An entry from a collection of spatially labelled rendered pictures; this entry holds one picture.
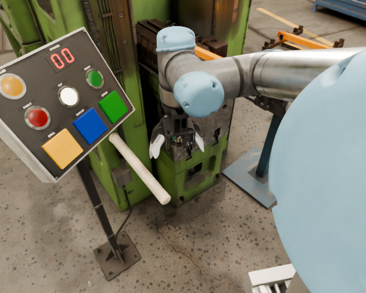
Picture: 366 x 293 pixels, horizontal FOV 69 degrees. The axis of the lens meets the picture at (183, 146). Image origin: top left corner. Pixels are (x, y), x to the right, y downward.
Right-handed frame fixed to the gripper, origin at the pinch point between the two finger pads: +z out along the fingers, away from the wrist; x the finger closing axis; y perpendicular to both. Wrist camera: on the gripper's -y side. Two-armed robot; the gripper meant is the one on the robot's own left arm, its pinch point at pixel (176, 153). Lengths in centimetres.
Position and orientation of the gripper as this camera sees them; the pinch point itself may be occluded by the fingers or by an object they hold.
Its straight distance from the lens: 76.3
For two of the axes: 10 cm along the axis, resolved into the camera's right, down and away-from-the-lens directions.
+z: 0.0, 7.1, 7.1
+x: 9.8, -1.3, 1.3
